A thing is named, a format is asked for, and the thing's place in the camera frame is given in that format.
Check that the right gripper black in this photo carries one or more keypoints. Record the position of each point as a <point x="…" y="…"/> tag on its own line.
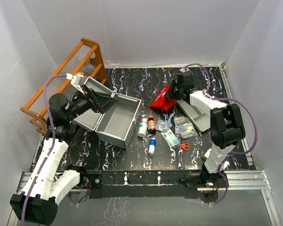
<point x="170" y="94"/>

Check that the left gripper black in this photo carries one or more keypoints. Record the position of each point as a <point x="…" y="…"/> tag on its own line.
<point x="99" y="102"/>

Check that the red first aid pouch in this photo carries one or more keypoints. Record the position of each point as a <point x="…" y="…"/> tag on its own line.
<point x="161" y="101"/>

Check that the stack of gauze packets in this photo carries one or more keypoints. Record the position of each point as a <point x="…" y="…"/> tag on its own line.
<point x="185" y="127"/>

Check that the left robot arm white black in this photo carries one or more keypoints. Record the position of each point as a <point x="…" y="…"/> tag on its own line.
<point x="47" y="153"/>

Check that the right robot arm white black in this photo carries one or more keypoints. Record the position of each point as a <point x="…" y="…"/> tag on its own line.
<point x="223" y="121"/>

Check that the grey metal medicine case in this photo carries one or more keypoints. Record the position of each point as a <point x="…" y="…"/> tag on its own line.
<point x="116" y="126"/>

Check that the white green medicine bottle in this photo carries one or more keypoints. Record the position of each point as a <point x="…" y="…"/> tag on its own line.
<point x="143" y="127"/>

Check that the light blue plastic tweezers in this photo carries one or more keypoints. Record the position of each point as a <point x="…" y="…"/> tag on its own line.
<point x="170" y="117"/>

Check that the grey divided plastic tray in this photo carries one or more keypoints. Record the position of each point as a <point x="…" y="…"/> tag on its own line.
<point x="200" y="120"/>

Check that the clear plastic bag packet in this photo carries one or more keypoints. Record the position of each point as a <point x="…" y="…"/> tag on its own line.
<point x="163" y="126"/>

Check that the brown bottle orange cap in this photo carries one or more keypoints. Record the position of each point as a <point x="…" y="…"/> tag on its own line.
<point x="151" y="124"/>

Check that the teal white flat packet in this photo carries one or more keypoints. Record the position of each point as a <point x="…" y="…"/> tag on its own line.
<point x="170" y="138"/>

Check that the orange wooden rack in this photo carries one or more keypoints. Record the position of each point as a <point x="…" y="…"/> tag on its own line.
<point x="85" y="58"/>

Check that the orange small scissors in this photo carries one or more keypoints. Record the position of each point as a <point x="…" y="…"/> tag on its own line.
<point x="185" y="146"/>

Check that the white blue spray bottle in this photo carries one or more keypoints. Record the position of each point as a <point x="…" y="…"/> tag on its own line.
<point x="152" y="146"/>

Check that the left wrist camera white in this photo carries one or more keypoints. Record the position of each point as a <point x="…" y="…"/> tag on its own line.
<point x="77" y="81"/>

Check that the aluminium front rail frame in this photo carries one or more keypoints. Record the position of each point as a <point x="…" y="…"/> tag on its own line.
<point x="113" y="183"/>

